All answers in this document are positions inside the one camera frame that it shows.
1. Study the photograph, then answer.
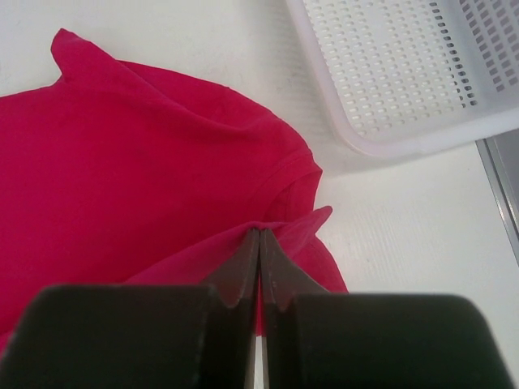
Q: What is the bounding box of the aluminium mounting rail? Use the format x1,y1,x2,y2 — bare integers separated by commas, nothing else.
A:
476,130,519,262

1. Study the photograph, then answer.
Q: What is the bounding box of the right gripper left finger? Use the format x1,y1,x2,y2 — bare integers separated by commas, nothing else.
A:
1,229,260,388

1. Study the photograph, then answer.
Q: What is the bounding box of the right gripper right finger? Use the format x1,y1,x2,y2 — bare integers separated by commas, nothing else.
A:
259,230,513,388

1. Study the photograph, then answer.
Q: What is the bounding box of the white plastic basket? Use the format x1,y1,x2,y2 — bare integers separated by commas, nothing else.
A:
287,0,518,158

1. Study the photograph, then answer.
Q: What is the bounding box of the pink red t shirt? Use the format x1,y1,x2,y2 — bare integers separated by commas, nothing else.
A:
1,29,345,344

